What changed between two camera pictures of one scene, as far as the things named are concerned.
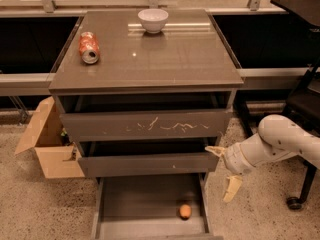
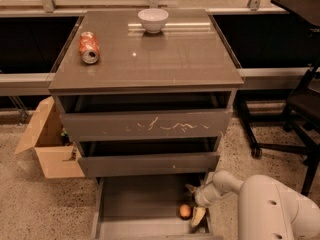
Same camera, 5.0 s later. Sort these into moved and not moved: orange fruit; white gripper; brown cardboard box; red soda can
Moved: white gripper
Not moved: orange fruit; red soda can; brown cardboard box
